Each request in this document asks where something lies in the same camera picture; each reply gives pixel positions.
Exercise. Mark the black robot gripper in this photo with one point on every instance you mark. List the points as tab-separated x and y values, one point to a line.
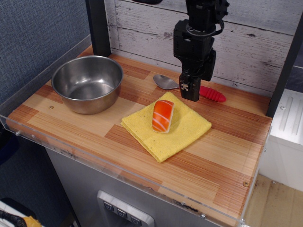
195	51

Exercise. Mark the yellow folded cloth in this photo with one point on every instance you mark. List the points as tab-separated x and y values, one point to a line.
186	127

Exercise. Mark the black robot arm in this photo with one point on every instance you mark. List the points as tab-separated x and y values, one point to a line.
206	16

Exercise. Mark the black vertical post left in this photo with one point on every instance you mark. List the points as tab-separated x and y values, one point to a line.
98	27

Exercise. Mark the stainless steel bowl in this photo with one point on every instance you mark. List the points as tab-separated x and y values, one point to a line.
88	85

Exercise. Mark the clear acrylic table guard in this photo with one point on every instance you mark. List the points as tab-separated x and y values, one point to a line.
209	183

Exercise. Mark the grey cabinet with button panel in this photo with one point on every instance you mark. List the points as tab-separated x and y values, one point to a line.
106	194

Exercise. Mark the salmon nigiri sushi toy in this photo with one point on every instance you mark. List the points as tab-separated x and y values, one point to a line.
162	116

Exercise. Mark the black vertical post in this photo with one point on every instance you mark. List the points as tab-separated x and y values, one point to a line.
286	69
98	27

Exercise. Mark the black vertical post right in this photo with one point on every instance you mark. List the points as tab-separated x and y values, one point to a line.
286	69

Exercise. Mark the metal spoon with red handle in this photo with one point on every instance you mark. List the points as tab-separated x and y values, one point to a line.
167	84

